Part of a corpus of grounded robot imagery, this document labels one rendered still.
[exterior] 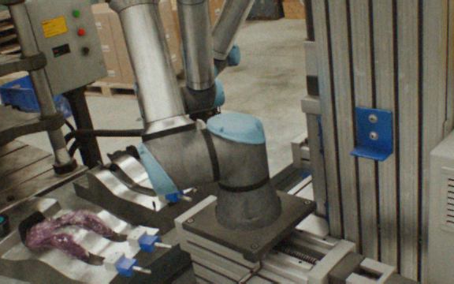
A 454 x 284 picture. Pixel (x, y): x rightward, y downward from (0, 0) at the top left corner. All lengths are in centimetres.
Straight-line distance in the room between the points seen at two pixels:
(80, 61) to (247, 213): 141
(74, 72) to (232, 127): 138
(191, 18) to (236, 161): 35
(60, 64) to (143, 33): 126
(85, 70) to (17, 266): 105
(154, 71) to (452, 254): 67
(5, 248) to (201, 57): 81
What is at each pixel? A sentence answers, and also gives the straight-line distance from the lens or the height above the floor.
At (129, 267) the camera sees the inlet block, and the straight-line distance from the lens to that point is 139.
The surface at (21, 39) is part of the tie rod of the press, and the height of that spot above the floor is 136.
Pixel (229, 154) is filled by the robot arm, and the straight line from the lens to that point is 103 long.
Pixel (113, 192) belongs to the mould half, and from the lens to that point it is 172.
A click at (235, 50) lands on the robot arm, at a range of 164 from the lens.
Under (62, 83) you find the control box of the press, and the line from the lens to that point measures 230.
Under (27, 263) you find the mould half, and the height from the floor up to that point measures 87.
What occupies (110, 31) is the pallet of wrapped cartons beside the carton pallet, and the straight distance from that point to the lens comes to 569.
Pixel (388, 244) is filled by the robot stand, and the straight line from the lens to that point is 116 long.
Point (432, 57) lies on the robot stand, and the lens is 94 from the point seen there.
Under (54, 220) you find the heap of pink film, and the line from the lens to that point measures 166.
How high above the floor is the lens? 165
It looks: 24 degrees down
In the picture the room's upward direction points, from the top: 10 degrees counter-clockwise
